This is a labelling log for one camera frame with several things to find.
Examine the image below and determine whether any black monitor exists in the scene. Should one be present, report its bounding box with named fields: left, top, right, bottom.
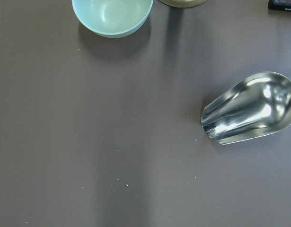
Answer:
left=268, top=0, right=291, bottom=12

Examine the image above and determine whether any wooden cup stand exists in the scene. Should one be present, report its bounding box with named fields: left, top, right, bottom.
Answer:
left=159, top=0, right=207, bottom=8

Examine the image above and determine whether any metal scoop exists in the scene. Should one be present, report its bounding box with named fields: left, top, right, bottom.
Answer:
left=201, top=71, right=291, bottom=145

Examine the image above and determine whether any light green bowl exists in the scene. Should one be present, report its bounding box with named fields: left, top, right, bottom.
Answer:
left=71, top=0, right=153, bottom=38

